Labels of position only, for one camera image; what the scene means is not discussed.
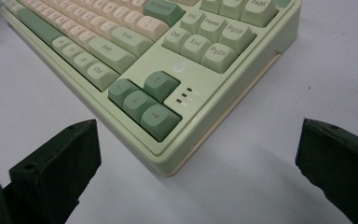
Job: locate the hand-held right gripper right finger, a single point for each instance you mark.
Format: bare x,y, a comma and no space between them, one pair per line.
341,165

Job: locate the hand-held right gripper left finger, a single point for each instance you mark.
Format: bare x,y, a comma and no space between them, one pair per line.
59,161

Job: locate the green and cream keyboard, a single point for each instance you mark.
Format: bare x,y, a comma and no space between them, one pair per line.
155,67

